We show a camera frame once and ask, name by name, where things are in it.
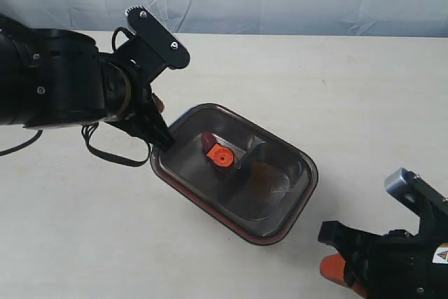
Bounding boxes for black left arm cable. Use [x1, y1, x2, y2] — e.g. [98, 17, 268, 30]
[0, 26, 152, 169]

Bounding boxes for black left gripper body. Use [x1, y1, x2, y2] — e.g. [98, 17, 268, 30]
[101, 38, 174, 151]

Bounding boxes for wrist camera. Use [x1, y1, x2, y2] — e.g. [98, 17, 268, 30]
[125, 5, 190, 69]
[384, 167, 448, 240]

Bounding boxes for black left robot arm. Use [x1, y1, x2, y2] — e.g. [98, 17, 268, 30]
[1, 7, 174, 150]

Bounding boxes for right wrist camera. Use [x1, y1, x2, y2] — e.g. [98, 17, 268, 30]
[384, 167, 448, 240]

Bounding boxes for dark transparent box lid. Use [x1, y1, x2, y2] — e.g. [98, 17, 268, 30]
[149, 102, 319, 246]

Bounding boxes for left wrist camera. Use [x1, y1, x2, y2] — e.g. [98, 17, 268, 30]
[125, 5, 190, 69]

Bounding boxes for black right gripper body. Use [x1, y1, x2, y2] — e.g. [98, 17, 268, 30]
[318, 221, 447, 298]

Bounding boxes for yellow toy cheese wedge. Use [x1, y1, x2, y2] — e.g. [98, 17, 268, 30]
[251, 162, 277, 193]

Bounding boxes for red toy sausage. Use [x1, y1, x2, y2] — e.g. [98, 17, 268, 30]
[201, 131, 235, 179]

